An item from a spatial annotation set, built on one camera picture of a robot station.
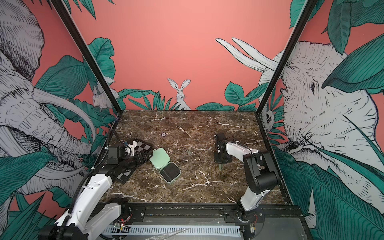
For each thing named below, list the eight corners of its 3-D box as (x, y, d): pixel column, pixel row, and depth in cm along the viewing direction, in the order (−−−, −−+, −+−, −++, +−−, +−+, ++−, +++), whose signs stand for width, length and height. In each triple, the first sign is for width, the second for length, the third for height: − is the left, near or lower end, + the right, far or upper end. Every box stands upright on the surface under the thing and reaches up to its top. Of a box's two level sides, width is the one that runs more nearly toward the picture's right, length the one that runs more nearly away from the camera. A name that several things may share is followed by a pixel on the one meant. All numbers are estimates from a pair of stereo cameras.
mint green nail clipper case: (146, 160, 95) (144, 156, 90) (162, 149, 101) (160, 144, 96) (168, 186, 85) (166, 182, 80) (183, 172, 91) (183, 168, 86)
